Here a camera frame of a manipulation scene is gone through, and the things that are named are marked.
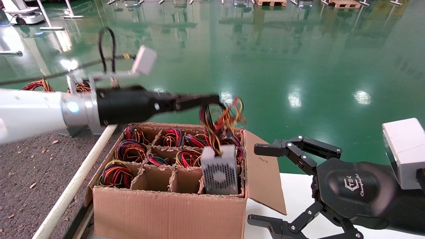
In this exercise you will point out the wooden pallet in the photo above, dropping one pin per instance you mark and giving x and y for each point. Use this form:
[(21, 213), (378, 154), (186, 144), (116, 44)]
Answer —
[(270, 2), (345, 4)]

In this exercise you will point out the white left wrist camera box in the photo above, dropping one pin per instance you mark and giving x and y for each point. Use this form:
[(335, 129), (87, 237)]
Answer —
[(144, 59)]

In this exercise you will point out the white wheeled robot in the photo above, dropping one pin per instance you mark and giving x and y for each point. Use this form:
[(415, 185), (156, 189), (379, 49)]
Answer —
[(20, 13)]

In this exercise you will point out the brown cardboard box with dividers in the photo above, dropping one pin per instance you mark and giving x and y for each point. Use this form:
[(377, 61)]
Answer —
[(166, 215)]

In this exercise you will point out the grey felt mat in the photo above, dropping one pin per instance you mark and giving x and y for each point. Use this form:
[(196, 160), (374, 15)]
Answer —
[(20, 172)]

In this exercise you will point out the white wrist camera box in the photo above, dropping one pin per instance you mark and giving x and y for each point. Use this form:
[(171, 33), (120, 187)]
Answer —
[(406, 152), (144, 59)]

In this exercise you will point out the long white rail tube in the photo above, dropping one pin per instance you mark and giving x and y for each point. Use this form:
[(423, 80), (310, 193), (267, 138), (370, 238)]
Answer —
[(76, 181)]

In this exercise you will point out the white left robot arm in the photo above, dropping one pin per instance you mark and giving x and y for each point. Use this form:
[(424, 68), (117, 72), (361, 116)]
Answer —
[(30, 113)]

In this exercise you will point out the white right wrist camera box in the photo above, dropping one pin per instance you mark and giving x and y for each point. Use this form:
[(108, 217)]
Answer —
[(406, 152)]

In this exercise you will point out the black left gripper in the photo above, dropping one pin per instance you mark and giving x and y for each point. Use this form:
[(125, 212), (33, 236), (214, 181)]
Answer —
[(126, 104)]

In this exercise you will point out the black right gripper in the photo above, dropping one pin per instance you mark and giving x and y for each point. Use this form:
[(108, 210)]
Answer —
[(355, 189)]

